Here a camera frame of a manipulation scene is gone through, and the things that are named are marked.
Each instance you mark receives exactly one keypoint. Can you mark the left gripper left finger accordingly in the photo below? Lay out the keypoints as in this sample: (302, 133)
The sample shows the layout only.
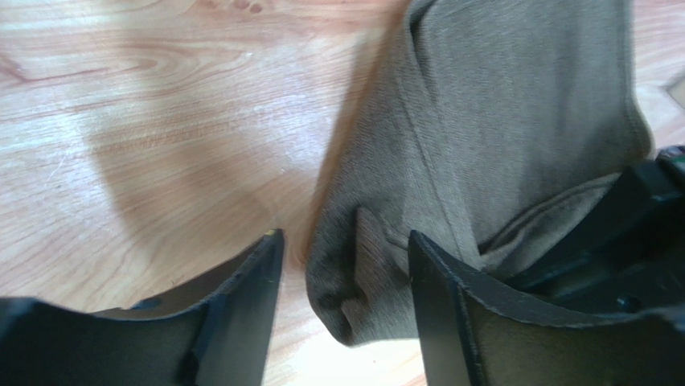
(214, 329)

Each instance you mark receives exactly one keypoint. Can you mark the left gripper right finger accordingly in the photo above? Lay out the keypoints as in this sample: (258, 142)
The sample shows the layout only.
(475, 330)

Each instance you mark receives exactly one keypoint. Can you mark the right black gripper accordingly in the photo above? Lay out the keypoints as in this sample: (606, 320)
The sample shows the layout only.
(627, 254)

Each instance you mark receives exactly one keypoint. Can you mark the brown cloth napkin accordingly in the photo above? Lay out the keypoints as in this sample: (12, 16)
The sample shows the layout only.
(492, 127)

